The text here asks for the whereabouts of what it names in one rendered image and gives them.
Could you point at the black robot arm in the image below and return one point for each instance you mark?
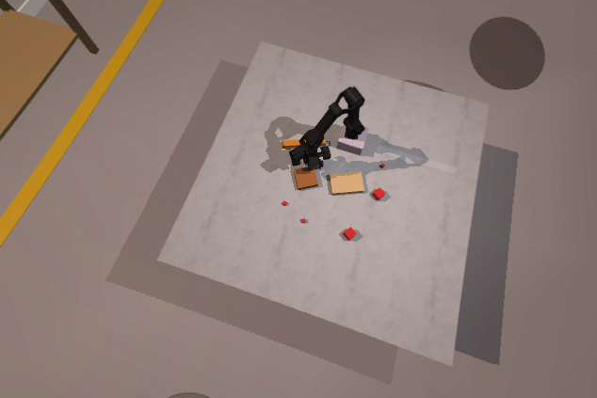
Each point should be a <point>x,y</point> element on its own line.
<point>315,136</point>

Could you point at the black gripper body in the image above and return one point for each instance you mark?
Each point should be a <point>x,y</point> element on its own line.
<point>325,151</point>

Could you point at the tan square block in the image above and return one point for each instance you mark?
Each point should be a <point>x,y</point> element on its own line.
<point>346,183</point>

